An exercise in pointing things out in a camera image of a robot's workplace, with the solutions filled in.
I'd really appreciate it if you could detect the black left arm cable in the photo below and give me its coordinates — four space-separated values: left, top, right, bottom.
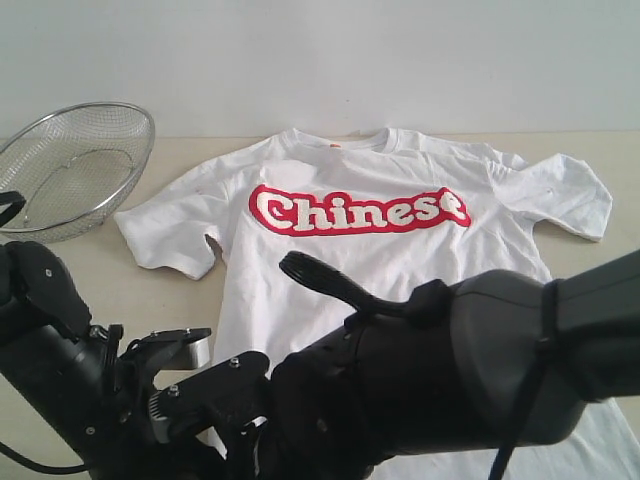
0 439 91 475

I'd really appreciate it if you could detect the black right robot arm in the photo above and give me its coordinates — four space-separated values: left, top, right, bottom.
222 251 639 479

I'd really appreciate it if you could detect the metal mesh basket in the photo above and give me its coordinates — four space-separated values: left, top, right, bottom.
1 101 155 243

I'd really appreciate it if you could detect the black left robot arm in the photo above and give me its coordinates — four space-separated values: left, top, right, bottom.
1 241 225 479

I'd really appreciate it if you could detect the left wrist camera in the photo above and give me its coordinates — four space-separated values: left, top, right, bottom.
119 328 212 393

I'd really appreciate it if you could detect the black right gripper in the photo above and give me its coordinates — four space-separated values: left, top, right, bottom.
214 409 310 479

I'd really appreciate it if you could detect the white t-shirt red print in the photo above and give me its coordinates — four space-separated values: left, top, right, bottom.
113 127 640 480

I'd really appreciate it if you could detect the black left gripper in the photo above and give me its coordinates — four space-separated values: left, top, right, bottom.
89 384 226 479

